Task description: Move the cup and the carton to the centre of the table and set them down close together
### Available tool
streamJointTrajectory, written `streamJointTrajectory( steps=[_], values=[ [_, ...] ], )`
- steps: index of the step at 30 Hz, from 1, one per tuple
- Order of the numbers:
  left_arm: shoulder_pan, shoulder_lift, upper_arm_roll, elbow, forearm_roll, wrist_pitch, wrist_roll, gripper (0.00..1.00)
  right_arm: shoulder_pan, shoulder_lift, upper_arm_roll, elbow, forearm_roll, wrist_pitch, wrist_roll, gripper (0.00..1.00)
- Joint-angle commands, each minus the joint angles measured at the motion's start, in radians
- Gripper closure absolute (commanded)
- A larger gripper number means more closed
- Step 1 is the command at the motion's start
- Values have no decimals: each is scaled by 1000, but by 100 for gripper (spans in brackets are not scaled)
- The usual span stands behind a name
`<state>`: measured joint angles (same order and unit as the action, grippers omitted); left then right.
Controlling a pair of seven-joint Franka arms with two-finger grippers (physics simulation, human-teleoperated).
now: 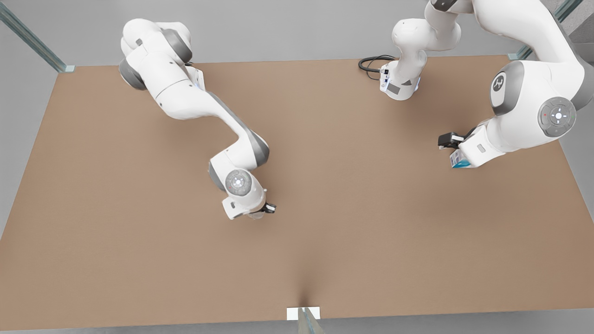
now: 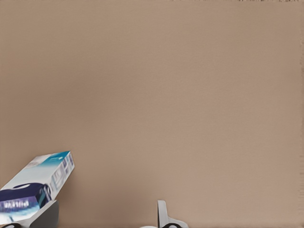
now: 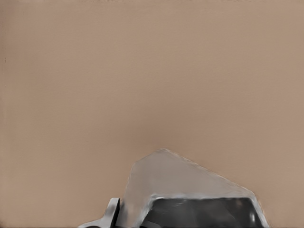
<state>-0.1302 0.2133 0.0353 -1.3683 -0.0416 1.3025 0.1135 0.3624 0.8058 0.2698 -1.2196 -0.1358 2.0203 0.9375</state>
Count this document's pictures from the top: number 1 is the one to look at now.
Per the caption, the small blue white box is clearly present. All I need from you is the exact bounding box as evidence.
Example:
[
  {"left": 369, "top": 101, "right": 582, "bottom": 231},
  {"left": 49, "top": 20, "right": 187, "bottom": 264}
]
[{"left": 449, "top": 149, "right": 470, "bottom": 170}]

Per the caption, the black cable loop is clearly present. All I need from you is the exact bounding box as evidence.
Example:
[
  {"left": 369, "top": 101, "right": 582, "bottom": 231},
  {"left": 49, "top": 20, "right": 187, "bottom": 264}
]
[{"left": 358, "top": 54, "right": 396, "bottom": 81}]

